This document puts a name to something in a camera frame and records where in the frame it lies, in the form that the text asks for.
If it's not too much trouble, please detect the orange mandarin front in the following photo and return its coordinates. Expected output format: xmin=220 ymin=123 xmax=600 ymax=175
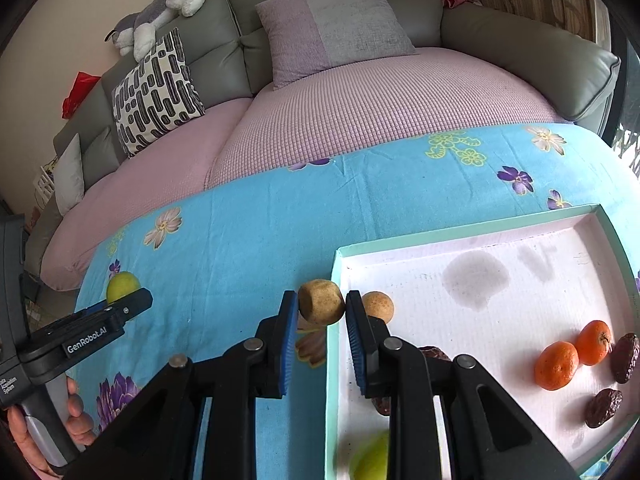
xmin=534 ymin=341 xmax=580 ymax=391

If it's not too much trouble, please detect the dried red date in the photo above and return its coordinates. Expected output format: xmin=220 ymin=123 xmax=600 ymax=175
xmin=610 ymin=333 xmax=639 ymax=384
xmin=585 ymin=388 xmax=624 ymax=429
xmin=371 ymin=346 xmax=450 ymax=416

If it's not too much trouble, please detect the green jujube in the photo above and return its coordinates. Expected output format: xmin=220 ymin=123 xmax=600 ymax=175
xmin=106 ymin=272 xmax=141 ymax=304
xmin=349 ymin=430 xmax=390 ymax=480

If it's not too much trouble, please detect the orange mandarin with stem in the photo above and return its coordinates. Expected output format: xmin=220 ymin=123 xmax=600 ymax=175
xmin=575 ymin=320 xmax=613 ymax=366

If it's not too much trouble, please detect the brown longan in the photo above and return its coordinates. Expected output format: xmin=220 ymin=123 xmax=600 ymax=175
xmin=361 ymin=292 xmax=395 ymax=323

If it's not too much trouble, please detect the walnut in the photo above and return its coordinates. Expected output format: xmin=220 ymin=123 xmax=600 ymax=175
xmin=297 ymin=278 xmax=345 ymax=326

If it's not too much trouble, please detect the person left hand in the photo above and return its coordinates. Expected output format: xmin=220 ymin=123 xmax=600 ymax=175
xmin=6 ymin=377 xmax=96 ymax=479

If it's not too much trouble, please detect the green shallow cardboard tray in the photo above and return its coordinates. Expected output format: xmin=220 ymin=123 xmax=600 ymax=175
xmin=332 ymin=205 xmax=639 ymax=474

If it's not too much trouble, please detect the white magazine rack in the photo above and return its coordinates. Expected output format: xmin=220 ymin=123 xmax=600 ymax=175
xmin=32 ymin=156 xmax=58 ymax=210

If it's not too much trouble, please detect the light grey cushion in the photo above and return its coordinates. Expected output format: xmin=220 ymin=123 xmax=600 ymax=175
xmin=52 ymin=133 xmax=85 ymax=216

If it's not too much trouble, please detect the blue floral tablecloth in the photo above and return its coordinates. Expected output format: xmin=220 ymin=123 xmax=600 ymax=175
xmin=64 ymin=121 xmax=640 ymax=480

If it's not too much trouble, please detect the pink sofa seat cover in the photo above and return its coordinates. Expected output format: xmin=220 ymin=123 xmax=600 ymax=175
xmin=25 ymin=48 xmax=558 ymax=292

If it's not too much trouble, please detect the red bag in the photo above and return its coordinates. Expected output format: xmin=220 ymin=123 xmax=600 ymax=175
xmin=61 ymin=72 xmax=101 ymax=120

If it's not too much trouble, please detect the black white patterned cushion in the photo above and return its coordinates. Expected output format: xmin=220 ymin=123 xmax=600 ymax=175
xmin=112 ymin=28 xmax=205 ymax=158

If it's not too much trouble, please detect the husky plush toy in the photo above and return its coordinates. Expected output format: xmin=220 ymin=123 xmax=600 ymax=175
xmin=104 ymin=0 xmax=205 ymax=62

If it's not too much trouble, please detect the grey sofa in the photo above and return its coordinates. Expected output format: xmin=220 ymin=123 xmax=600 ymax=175
xmin=22 ymin=0 xmax=623 ymax=281

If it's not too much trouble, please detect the purple grey cushion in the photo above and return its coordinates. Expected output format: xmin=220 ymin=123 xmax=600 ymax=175
xmin=255 ymin=0 xmax=416 ymax=89

